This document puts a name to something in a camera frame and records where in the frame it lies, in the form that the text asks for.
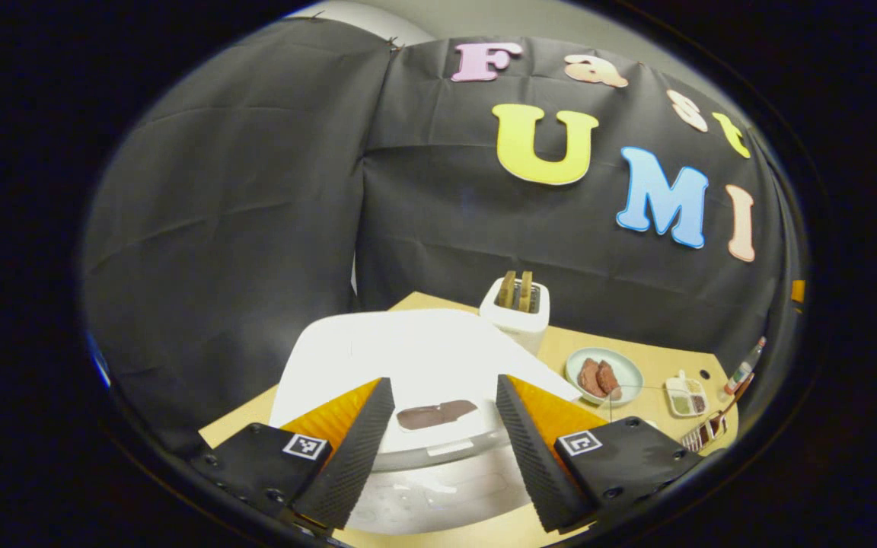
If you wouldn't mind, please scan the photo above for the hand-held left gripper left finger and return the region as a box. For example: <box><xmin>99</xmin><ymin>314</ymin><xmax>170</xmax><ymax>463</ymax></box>
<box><xmin>191</xmin><ymin>377</ymin><xmax>397</xmax><ymax>534</ymax></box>

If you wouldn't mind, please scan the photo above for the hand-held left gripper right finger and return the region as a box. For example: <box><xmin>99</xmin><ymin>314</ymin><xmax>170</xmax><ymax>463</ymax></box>
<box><xmin>495</xmin><ymin>374</ymin><xmax>706</xmax><ymax>534</ymax></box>

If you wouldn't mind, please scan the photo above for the white rice cooker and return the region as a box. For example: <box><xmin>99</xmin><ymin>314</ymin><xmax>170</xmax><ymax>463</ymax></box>
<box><xmin>269</xmin><ymin>307</ymin><xmax>585</xmax><ymax>536</ymax></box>

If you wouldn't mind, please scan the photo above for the brown wooden spoon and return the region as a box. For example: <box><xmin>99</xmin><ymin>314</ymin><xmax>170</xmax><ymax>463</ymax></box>
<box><xmin>701</xmin><ymin>371</ymin><xmax>757</xmax><ymax>446</ymax></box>

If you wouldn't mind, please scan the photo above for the wire chopstick holder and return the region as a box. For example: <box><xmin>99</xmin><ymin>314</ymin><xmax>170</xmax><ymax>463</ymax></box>
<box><xmin>680</xmin><ymin>411</ymin><xmax>730</xmax><ymax>455</ymax></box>

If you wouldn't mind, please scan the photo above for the clear plastic water bottle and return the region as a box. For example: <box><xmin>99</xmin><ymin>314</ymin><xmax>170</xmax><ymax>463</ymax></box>
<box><xmin>723</xmin><ymin>336</ymin><xmax>767</xmax><ymax>397</ymax></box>

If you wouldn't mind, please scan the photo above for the red meat piece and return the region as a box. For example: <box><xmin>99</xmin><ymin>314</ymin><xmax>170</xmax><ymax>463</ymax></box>
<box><xmin>597</xmin><ymin>359</ymin><xmax>624</xmax><ymax>401</ymax></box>
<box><xmin>576</xmin><ymin>357</ymin><xmax>607</xmax><ymax>399</ymax></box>

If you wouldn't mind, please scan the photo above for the light green plate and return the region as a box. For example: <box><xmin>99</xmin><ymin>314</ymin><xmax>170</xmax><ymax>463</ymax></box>
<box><xmin>565</xmin><ymin>347</ymin><xmax>645</xmax><ymax>406</ymax></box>

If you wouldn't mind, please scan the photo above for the white toaster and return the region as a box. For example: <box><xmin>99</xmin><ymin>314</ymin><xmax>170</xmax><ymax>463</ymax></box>
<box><xmin>478</xmin><ymin>276</ymin><xmax>552</xmax><ymax>355</ymax></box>

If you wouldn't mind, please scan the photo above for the white divided dish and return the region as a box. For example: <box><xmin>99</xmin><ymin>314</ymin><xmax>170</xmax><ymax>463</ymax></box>
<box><xmin>664</xmin><ymin>369</ymin><xmax>710</xmax><ymax>419</ymax></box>

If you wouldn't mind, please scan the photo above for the black backdrop cloth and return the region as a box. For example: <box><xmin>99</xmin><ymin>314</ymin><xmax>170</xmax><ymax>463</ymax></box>
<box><xmin>81</xmin><ymin>17</ymin><xmax>808</xmax><ymax>457</ymax></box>

